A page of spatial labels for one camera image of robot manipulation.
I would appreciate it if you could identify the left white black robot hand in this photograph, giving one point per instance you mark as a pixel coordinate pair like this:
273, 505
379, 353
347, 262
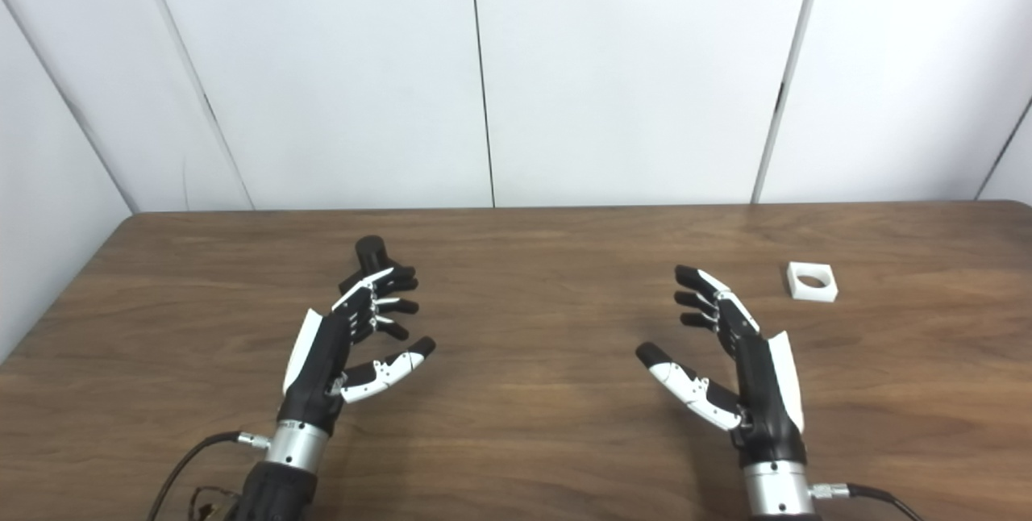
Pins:
318, 368

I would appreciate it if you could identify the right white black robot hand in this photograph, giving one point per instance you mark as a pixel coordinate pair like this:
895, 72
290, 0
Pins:
762, 392

